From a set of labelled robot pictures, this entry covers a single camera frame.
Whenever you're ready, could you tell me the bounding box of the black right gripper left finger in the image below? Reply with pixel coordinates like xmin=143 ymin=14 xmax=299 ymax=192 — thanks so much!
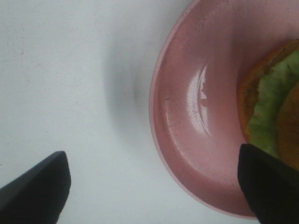
xmin=0 ymin=151 xmax=71 ymax=224

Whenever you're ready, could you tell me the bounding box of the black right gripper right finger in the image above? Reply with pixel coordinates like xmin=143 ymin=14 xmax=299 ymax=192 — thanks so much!
xmin=237 ymin=144 xmax=299 ymax=224

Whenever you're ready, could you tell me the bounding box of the burger with lettuce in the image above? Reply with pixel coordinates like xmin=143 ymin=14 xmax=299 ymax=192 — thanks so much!
xmin=237 ymin=40 xmax=299 ymax=168

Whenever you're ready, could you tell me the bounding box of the pink round plate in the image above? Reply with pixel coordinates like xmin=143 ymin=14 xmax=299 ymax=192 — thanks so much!
xmin=149 ymin=0 xmax=299 ymax=219

